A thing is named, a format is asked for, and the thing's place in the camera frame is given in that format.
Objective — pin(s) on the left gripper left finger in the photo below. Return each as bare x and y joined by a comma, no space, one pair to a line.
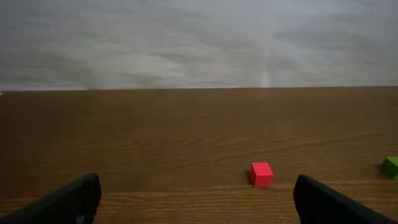
65,202

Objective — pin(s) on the red cube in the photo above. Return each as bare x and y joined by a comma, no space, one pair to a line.
261,175

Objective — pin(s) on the green cube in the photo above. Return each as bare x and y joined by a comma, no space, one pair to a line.
391,168

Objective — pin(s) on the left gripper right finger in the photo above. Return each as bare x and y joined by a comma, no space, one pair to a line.
323,205

